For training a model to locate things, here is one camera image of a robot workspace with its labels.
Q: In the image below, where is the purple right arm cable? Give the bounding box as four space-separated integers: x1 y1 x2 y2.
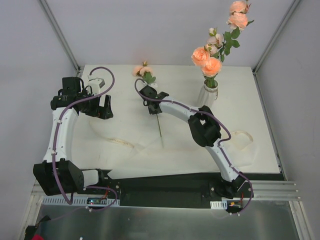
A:
134 78 255 218

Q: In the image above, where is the aluminium frame post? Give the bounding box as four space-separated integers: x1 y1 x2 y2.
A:
37 0 81 73
252 0 303 76

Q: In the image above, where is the right aluminium frame post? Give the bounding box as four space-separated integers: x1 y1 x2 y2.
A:
252 0 303 76

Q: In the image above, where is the pink flower stem back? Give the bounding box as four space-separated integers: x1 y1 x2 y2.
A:
132 61 162 137

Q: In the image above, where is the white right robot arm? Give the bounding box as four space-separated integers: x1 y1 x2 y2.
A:
136 85 246 199

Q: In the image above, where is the white wrapping paper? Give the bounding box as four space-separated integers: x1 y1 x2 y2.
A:
110 130 259 179

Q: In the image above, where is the left aluminium frame post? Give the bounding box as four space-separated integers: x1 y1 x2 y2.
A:
37 0 81 73

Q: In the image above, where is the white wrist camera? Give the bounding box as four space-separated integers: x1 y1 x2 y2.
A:
148 82 158 89
87 77 105 95

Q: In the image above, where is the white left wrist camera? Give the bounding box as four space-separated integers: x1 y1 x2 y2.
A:
87 77 105 95

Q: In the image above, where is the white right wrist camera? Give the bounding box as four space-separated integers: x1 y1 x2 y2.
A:
148 82 158 89

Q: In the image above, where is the aluminium front rail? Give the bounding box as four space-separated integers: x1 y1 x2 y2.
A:
31 175 301 201

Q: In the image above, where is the white slotted cable duct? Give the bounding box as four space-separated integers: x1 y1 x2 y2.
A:
210 200 228 210
42 196 120 208

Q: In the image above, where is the white slotted cable duct left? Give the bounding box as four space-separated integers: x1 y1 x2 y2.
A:
42 196 120 208

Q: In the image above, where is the white ribbed ceramic vase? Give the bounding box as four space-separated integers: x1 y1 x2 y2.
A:
197 84 219 108

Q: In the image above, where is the black clamp bottom left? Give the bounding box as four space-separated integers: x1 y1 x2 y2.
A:
24 215 52 240

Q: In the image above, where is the white slotted cable duct right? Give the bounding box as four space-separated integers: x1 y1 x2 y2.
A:
210 200 228 210

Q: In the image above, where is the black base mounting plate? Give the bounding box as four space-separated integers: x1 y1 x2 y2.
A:
81 170 254 209

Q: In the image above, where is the red cloth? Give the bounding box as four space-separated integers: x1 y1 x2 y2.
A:
31 234 45 240

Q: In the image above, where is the pink flower stem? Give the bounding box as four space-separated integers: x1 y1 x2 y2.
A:
204 28 225 57
132 61 162 137
191 46 222 89
215 0 255 63

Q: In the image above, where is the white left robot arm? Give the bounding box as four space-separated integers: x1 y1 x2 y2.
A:
33 76 111 196

